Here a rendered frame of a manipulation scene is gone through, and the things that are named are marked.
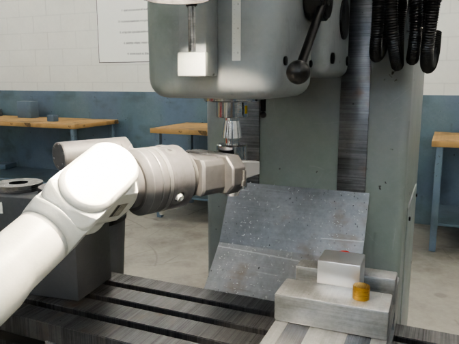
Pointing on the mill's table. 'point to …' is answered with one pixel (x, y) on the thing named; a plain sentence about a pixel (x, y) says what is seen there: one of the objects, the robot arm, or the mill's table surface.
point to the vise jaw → (333, 308)
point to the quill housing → (233, 50)
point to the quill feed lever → (313, 7)
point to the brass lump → (360, 291)
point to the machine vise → (283, 333)
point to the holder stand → (63, 278)
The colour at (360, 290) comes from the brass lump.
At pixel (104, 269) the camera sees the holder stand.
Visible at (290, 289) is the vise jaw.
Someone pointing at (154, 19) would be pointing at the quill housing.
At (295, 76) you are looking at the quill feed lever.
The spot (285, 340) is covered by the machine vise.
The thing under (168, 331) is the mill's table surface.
